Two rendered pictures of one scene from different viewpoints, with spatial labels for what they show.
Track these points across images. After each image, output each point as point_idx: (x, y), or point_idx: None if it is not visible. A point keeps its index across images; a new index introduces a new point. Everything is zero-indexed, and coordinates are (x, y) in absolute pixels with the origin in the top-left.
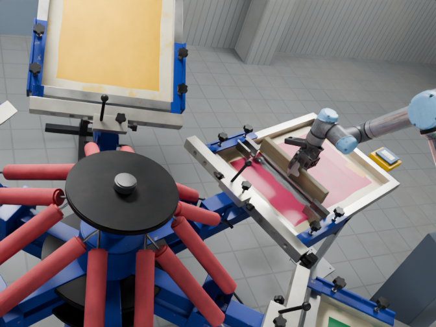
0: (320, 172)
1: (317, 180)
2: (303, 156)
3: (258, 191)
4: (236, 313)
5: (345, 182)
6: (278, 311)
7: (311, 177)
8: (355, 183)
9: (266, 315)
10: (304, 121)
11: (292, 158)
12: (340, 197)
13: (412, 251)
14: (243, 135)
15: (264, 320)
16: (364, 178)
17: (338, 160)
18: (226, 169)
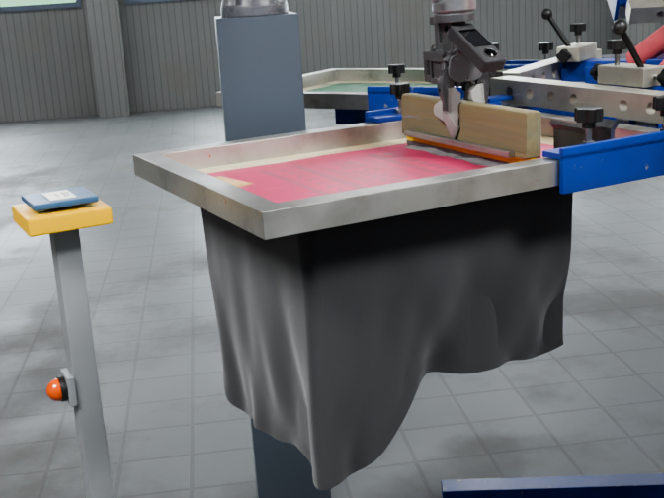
0: (355, 170)
1: (374, 164)
2: None
3: (551, 144)
4: (623, 58)
5: (290, 168)
6: (571, 45)
7: (435, 97)
8: (257, 170)
9: (588, 44)
10: (331, 194)
11: (486, 72)
12: (333, 155)
13: (300, 64)
14: (594, 141)
15: (591, 44)
16: (217, 176)
17: (266, 187)
18: (648, 93)
